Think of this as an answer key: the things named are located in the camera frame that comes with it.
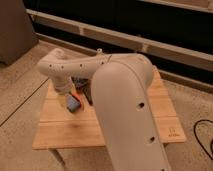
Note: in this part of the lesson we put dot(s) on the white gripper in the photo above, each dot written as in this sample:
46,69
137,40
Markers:
63,86

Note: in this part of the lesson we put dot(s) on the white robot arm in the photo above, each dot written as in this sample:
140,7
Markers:
119,84

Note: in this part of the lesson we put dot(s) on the clear plastic bottle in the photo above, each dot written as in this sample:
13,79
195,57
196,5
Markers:
99,51

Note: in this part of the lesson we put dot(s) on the wooden folding table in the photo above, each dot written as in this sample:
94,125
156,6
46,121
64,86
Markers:
59,129

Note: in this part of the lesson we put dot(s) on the metal table leg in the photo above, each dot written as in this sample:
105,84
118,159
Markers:
58,157

